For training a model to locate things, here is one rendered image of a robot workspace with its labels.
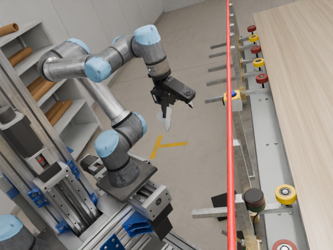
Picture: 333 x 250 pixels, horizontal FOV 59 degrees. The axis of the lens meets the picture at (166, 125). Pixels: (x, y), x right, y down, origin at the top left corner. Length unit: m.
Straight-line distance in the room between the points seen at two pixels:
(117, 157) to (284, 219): 0.84
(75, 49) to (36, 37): 2.49
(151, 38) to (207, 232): 1.72
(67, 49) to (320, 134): 1.20
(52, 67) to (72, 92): 2.78
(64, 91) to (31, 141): 2.83
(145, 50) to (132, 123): 0.47
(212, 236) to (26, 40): 2.95
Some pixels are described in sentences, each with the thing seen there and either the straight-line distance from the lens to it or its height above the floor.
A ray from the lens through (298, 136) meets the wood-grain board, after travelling 1.55.
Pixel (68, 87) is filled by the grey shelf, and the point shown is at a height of 0.70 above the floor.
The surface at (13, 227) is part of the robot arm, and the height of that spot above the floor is 1.25.
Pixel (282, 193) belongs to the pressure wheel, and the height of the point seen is 0.90.
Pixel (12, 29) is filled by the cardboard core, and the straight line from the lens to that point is 3.44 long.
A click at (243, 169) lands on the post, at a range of 1.23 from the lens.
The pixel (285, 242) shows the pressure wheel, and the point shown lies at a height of 0.91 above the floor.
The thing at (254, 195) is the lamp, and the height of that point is 1.15.
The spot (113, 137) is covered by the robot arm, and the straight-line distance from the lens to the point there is 1.27.
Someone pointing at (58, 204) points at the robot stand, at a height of 1.14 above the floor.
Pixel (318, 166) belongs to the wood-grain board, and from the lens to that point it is 1.40.
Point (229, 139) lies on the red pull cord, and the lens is 0.40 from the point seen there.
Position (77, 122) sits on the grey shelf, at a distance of 4.24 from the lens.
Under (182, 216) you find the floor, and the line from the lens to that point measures 2.52.
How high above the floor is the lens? 1.90
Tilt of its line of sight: 32 degrees down
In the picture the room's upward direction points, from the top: 22 degrees counter-clockwise
